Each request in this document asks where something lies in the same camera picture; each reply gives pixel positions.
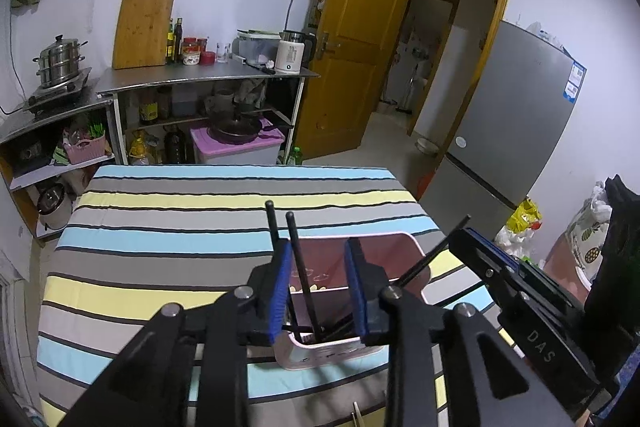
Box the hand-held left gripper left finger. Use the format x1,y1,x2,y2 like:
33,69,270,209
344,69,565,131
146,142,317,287
60,239,293,427

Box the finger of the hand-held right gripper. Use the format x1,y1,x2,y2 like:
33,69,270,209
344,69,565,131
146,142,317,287
469,228,523,275
449,230,528,313

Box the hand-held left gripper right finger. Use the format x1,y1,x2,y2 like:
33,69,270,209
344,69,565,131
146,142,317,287
344,238,576,427

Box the pink plastic basket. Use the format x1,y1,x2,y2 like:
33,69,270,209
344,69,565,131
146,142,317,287
272,232,432,372

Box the yellow plastic bag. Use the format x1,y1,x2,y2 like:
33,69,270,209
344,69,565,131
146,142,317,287
505,199,543,233

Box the pineapple print bag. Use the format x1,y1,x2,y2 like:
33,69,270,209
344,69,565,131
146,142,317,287
565,202,613,280

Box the black garment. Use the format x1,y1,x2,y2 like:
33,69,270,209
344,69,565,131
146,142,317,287
582,174,640,353

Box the striped tablecloth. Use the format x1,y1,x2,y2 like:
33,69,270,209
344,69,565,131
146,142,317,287
35,164,506,427

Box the grey refrigerator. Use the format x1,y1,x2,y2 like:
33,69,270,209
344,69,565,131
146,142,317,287
417,19,588,228

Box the purple lid storage box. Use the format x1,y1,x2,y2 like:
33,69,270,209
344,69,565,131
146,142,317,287
190,125,286,165

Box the black wok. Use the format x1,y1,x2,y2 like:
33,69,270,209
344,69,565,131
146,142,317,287
207,114,276,145

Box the large dark bottle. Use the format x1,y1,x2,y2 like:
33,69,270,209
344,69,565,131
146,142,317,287
164,124,188,165

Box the yellow oil jug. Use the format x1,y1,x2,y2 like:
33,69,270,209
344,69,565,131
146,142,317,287
129,129,153,165

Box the steel kitchen counter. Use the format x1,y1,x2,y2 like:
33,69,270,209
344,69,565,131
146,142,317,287
96,66,321,165

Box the white electric kettle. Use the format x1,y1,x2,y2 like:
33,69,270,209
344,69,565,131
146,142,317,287
275,30,313,74

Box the small pink basket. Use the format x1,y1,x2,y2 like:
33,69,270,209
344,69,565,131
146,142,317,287
62,134,108,165

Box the white rice cooker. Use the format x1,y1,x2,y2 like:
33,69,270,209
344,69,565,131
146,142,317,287
36,182,76,230

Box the white plastic container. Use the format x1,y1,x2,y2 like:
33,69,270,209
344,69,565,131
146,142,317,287
235,29,281,62

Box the yellow wooden door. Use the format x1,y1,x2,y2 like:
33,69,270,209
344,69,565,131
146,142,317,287
295,0,413,162

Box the red sauce jar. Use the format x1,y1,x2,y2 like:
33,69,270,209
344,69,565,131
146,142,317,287
181,38,202,66

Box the wooden cutting board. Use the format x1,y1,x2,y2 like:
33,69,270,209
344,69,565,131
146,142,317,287
112,0,176,70

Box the black gas stove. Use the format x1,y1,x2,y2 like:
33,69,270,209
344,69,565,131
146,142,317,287
22,67,93,115

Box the steel steamer pot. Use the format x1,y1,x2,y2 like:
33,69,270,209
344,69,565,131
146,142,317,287
32,34,90,88

